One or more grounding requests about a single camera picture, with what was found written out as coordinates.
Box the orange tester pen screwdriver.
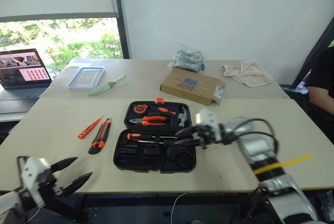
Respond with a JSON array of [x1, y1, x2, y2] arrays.
[[77, 116, 104, 140]]

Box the black plastic tool case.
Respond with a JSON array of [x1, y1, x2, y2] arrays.
[[113, 98, 197, 175]]

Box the crumpled beige cloth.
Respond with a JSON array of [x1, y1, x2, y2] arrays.
[[221, 60, 274, 88]]

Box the orange black handled screwdriver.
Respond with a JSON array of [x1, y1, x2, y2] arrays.
[[126, 132, 178, 142]]

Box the flat brown cardboard box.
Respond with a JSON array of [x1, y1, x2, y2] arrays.
[[159, 67, 227, 107]]

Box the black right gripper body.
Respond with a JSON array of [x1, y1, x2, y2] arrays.
[[193, 124, 210, 150]]

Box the person's black shirt torso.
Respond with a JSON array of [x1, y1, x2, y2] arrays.
[[307, 47, 334, 92]]

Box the black table frame crossbar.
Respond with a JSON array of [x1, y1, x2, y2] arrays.
[[85, 193, 262, 208]]

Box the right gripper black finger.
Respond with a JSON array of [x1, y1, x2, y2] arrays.
[[175, 125, 199, 137], [174, 137, 204, 148]]

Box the orange black tape measure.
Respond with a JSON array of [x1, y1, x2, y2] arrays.
[[131, 103, 148, 115]]

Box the clear bag of dark parts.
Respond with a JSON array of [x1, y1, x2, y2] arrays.
[[168, 43, 207, 74]]

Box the black handled slim screwdriver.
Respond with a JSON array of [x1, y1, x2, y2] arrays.
[[137, 139, 183, 147]]

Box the light green sheathed knife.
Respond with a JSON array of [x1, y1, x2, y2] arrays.
[[88, 74, 127, 97]]

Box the yellow strap on right arm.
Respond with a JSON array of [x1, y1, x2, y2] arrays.
[[254, 154, 314, 175]]

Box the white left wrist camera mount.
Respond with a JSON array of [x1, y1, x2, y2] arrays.
[[17, 155, 51, 209]]

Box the white cable under table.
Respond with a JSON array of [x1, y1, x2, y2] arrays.
[[170, 192, 187, 224]]

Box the orange handled pliers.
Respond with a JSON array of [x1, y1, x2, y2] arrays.
[[128, 115, 168, 127]]

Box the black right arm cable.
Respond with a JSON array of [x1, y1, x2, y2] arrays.
[[226, 117, 279, 162]]

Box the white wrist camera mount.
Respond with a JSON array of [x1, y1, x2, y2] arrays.
[[195, 108, 223, 144], [17, 155, 51, 209]]

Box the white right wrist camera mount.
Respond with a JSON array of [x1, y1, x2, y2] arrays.
[[195, 108, 223, 144]]

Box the open grey laptop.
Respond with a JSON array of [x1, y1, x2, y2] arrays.
[[0, 48, 53, 115]]

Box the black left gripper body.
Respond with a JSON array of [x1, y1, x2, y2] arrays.
[[39, 164, 65, 197]]

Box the black window frame post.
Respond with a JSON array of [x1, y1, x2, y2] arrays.
[[111, 0, 130, 60]]

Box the black orange utility knife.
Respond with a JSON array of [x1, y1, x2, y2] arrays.
[[88, 117, 113, 155]]

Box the claw hammer orange black handle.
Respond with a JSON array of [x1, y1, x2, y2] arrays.
[[150, 104, 190, 128]]

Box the purple phone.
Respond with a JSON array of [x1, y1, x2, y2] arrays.
[[296, 69, 313, 89]]

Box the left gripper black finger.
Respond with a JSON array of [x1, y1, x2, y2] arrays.
[[62, 172, 93, 196], [50, 157, 79, 174]]

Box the clear blue-rimmed container lid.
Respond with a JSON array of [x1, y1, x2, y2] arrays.
[[67, 66, 106, 90]]

